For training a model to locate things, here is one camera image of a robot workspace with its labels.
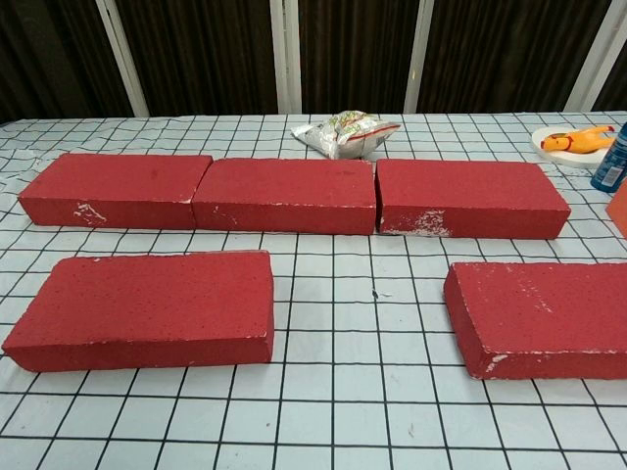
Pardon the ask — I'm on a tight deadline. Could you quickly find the red rectangular foam brick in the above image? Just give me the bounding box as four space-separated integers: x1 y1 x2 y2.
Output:
374 159 572 240
191 157 377 237
443 261 627 382
1 250 275 374
18 153 215 230

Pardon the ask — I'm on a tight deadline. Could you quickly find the silver printed snack bag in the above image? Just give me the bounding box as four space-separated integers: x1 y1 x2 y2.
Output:
290 111 402 161

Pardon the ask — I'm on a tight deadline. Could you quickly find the white black-grid tablecloth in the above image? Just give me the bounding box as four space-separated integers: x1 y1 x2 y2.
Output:
0 112 627 470

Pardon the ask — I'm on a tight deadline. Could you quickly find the dark brown curtain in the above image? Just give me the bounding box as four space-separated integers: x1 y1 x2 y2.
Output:
0 0 627 124

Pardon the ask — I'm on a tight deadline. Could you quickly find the white tape roll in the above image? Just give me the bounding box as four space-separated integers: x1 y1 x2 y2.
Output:
531 125 613 170

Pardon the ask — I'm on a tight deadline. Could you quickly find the yellow rubber chicken toy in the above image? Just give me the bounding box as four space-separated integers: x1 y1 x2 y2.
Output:
540 124 617 157

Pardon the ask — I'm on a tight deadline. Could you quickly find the blue spray bottle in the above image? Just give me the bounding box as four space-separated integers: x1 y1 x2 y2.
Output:
590 120 627 192

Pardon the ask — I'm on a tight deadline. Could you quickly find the orange cube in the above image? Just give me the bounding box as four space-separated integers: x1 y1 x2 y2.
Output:
604 178 627 226

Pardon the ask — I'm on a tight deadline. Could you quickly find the white frame post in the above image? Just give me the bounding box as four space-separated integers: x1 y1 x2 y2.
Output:
562 0 618 113
268 0 303 115
404 0 435 114
95 0 151 118

